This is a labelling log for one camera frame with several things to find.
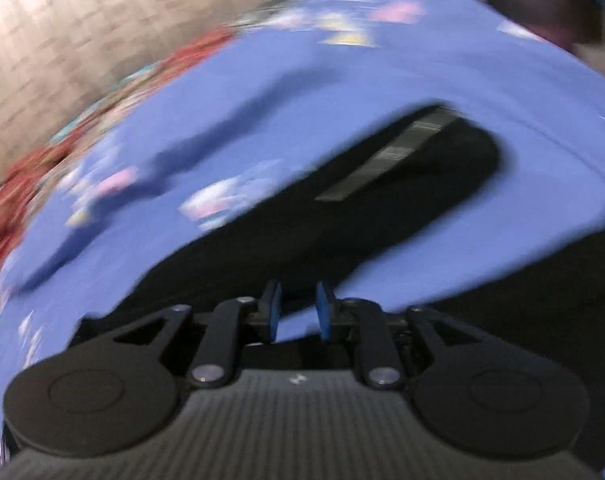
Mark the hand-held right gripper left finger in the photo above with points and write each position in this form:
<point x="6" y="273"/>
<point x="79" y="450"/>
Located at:
<point x="272" y="312"/>

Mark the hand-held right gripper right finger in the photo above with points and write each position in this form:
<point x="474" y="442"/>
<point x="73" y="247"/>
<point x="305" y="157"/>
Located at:
<point x="325" y="312"/>

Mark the black pants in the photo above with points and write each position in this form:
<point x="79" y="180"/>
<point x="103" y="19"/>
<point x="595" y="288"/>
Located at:
<point x="382" y="200"/>

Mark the blue printed bedsheet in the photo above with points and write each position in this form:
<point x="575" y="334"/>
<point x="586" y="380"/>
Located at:
<point x="332" y="85"/>

